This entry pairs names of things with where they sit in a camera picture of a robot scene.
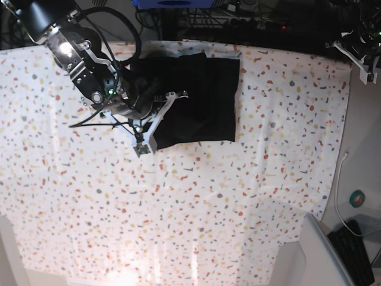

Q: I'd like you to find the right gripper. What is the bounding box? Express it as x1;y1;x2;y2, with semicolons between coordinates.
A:
110;80;189;143

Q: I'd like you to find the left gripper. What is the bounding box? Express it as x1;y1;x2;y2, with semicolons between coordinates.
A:
325;30;380;74

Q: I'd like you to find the black t-shirt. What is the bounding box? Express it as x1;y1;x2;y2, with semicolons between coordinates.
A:
130;53;241;149

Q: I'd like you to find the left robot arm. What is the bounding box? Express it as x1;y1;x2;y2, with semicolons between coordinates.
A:
328;1;380;83

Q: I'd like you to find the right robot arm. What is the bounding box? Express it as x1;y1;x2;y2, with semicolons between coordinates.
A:
2;1;188;145

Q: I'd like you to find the terrazzo pattern tablecloth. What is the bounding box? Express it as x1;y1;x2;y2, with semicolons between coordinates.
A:
1;41;352;285

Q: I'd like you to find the green tape roll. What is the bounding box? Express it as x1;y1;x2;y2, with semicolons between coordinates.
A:
349;190;366;208

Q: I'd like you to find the black keyboard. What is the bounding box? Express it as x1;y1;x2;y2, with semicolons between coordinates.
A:
327;226;375;285

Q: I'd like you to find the grey laptop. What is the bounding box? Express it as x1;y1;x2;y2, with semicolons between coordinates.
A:
299;213;355;286

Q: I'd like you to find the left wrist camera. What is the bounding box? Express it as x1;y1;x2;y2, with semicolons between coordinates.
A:
360;56;380;85

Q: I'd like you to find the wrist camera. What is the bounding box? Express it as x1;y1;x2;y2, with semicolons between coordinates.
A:
360;56;380;85
133;139;157;157

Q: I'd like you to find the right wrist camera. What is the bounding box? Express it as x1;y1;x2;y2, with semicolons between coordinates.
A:
133;139;157;157

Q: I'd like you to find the white usb cable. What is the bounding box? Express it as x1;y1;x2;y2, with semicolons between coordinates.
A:
333;151;367;238

